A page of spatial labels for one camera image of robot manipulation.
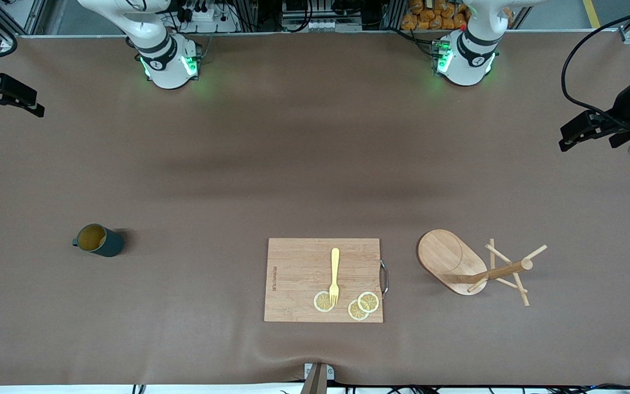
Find white power strip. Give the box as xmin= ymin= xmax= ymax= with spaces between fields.
xmin=176 ymin=4 xmax=239 ymax=34

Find dark green cup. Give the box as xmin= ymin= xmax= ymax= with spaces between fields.
xmin=72 ymin=223 xmax=125 ymax=258

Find bamboo cutting board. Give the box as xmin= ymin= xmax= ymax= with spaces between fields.
xmin=264 ymin=237 xmax=389 ymax=323

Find brown table cover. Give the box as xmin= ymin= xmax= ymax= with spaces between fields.
xmin=0 ymin=30 xmax=630 ymax=386

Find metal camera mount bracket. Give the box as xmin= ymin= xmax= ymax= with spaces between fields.
xmin=300 ymin=363 xmax=336 ymax=394

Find orange snack bag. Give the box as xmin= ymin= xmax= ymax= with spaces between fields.
xmin=401 ymin=0 xmax=471 ymax=31

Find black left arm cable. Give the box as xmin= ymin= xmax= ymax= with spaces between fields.
xmin=561 ymin=5 xmax=630 ymax=132

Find yellow plastic fork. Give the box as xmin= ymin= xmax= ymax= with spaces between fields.
xmin=329 ymin=248 xmax=341 ymax=305

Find wooden mug rack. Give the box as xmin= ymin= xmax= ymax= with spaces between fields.
xmin=417 ymin=229 xmax=548 ymax=307

